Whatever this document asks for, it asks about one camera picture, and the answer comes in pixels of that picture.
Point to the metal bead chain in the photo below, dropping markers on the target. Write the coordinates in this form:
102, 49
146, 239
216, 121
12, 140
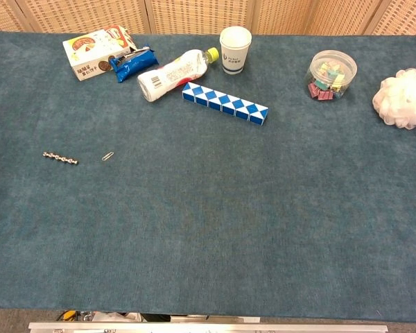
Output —
60, 158

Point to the teal table cloth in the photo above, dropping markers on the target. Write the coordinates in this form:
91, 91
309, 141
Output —
208, 208

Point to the blue white snake puzzle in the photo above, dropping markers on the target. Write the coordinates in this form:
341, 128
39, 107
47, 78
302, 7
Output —
225, 103

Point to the white bottle with yellow cap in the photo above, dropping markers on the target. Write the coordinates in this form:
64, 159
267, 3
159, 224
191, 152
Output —
173, 74

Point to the silver paper clip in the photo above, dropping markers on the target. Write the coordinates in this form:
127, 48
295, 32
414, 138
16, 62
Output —
107, 156

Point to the white paper cup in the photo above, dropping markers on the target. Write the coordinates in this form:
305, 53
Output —
235, 52

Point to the blue snack packet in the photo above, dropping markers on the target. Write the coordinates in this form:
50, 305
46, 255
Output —
133, 63

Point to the clear jar of binder clips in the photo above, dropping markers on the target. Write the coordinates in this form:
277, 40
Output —
329, 76

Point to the wicker folding screen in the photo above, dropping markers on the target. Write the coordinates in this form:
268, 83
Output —
201, 15

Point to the white snack box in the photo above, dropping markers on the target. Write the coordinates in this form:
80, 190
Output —
90, 55

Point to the white mesh bath sponge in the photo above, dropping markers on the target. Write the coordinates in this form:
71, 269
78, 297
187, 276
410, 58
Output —
404, 98

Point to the aluminium frame rail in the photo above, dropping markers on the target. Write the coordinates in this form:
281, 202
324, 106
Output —
208, 327

